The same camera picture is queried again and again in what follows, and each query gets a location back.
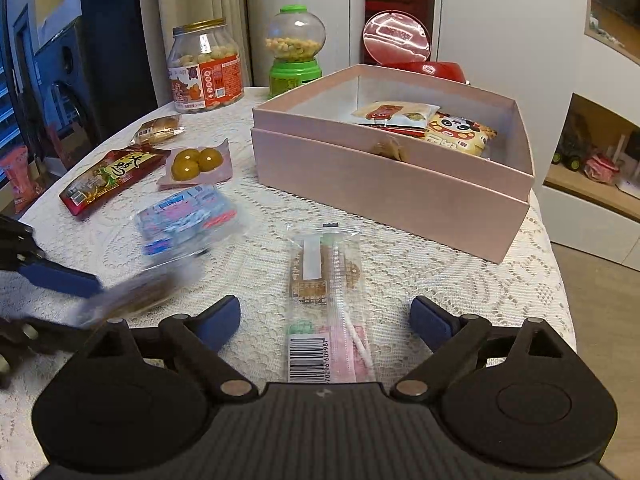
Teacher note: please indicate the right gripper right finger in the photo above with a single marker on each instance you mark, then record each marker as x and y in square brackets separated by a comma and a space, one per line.
[454, 342]

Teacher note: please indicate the white red snack packet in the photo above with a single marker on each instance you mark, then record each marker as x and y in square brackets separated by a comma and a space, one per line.
[395, 114]

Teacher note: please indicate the clear wafer stick packet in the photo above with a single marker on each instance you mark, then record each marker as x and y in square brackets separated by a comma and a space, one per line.
[327, 321]

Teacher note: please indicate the red round lidded container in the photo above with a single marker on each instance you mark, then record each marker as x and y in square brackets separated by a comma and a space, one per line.
[398, 40]

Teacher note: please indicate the pink pack three yellow balls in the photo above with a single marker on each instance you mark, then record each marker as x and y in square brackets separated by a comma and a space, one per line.
[204, 165]

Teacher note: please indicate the red yellow snack pouch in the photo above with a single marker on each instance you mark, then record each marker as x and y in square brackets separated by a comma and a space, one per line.
[113, 173]

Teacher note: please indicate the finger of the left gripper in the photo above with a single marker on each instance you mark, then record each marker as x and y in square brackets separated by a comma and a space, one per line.
[47, 274]
[23, 336]

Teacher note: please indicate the clear jar orange label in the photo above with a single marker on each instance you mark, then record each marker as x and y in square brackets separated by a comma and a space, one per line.
[204, 67]

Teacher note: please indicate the green candy dispenser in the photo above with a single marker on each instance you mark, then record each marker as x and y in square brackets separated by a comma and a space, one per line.
[294, 38]

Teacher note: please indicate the pink toy on shelf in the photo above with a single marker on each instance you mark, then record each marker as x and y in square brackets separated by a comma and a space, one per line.
[601, 169]

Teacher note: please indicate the green toy tractor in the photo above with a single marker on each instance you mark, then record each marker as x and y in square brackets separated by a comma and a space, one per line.
[571, 151]

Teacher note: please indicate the clear brown cookie packet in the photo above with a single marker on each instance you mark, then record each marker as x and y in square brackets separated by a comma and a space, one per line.
[143, 291]

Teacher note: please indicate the black speaker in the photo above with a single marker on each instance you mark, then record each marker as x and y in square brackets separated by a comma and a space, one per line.
[67, 108]

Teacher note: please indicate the white cabinet with shelf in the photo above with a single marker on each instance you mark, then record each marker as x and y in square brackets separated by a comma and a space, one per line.
[590, 195]

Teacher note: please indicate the small bread packet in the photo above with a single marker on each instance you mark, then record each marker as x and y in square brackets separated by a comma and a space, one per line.
[158, 130]

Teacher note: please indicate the blue pink cartoon snack bag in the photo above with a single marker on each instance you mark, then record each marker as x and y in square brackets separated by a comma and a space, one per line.
[188, 222]

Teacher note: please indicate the yellow panda snack bag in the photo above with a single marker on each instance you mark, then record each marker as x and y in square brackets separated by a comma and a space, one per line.
[458, 133]

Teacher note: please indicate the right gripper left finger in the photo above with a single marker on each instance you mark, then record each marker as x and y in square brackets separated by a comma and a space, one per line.
[194, 343]

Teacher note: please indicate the pink cardboard box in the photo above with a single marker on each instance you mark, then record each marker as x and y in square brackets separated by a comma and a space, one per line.
[307, 143]

